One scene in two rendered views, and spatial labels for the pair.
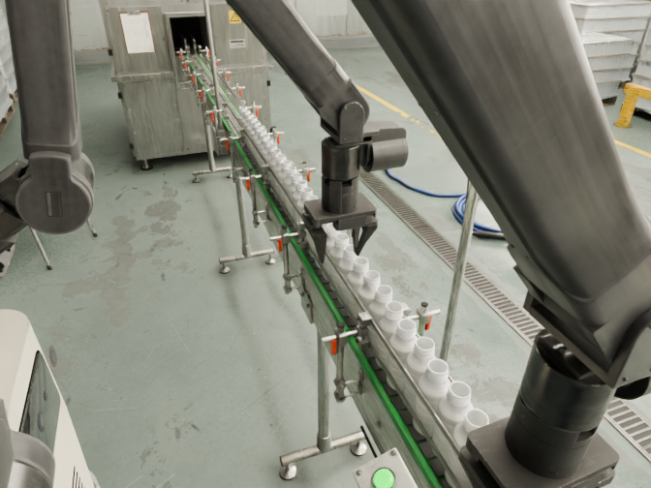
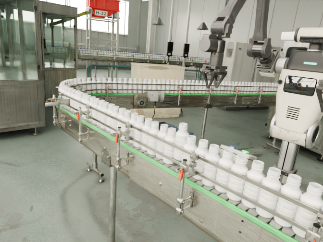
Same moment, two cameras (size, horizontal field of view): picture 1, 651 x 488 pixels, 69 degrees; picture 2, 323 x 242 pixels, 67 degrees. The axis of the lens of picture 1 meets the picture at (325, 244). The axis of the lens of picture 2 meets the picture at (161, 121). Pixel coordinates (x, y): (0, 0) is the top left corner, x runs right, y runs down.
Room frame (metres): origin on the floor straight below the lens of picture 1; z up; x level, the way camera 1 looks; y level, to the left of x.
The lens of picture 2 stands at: (1.16, -0.82, 1.50)
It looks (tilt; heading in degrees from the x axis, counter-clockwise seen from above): 16 degrees down; 156
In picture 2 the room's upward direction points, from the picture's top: 5 degrees clockwise
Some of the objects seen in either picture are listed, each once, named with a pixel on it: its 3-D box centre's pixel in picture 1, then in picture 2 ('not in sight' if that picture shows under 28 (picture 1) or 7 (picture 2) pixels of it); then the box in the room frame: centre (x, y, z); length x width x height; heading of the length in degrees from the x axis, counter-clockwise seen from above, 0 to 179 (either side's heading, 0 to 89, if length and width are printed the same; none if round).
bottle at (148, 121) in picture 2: not in sight; (147, 134); (0.05, -0.40, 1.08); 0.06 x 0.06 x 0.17
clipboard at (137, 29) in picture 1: (138, 32); not in sight; (4.22, 1.55, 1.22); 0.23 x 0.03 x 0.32; 110
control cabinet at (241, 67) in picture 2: not in sight; (236, 76); (-4.61, 4.01, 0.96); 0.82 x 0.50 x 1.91; 92
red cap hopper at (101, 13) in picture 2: not in sight; (102, 48); (-6.89, 0.53, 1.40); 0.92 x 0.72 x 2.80; 92
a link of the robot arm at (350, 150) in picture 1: (344, 157); not in sight; (0.66, -0.03, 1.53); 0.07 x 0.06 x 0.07; 110
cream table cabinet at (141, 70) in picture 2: not in sight; (155, 90); (-4.12, 1.33, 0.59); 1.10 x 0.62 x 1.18; 92
